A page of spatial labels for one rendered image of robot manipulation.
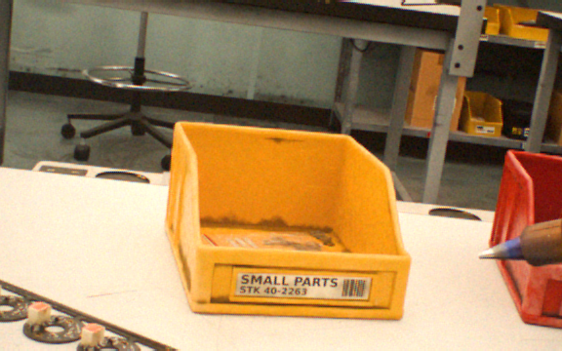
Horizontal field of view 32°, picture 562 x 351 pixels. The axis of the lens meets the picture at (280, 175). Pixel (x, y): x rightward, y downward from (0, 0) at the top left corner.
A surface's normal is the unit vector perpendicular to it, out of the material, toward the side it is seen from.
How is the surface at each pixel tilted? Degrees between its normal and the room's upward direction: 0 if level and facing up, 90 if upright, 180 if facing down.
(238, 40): 90
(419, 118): 90
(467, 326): 0
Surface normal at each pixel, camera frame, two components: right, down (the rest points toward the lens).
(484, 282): 0.13, -0.96
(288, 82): 0.05, 0.26
